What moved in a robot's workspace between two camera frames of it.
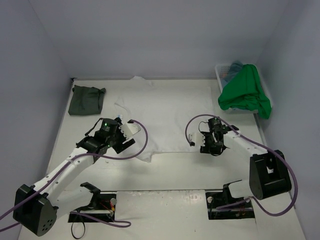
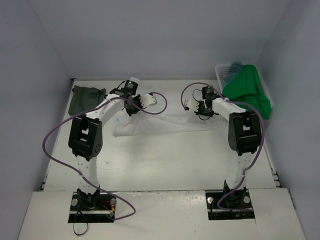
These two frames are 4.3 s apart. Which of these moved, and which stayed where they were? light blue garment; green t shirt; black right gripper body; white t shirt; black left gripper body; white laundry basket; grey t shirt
Moved: black left gripper body; white t shirt; black right gripper body
Stayed: green t shirt; light blue garment; grey t shirt; white laundry basket
